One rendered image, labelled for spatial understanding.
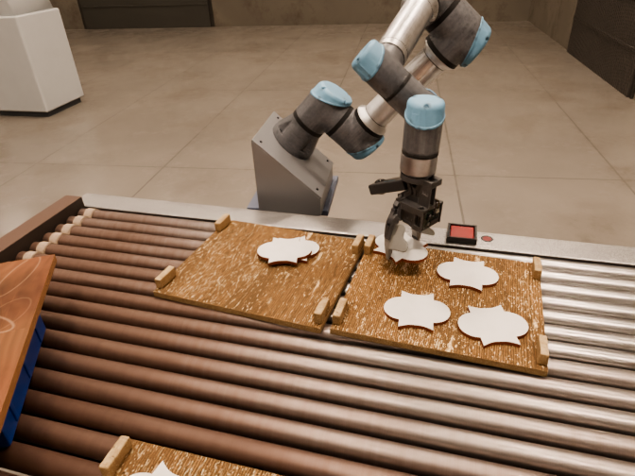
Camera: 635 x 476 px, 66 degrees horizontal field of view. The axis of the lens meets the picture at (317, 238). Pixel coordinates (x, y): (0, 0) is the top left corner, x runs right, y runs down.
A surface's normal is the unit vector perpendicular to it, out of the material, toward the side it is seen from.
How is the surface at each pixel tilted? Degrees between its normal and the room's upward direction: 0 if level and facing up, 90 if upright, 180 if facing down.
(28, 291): 0
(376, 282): 0
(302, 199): 90
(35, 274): 0
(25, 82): 90
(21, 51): 90
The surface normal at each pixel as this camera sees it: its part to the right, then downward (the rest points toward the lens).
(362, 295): -0.04, -0.85
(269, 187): -0.16, 0.53
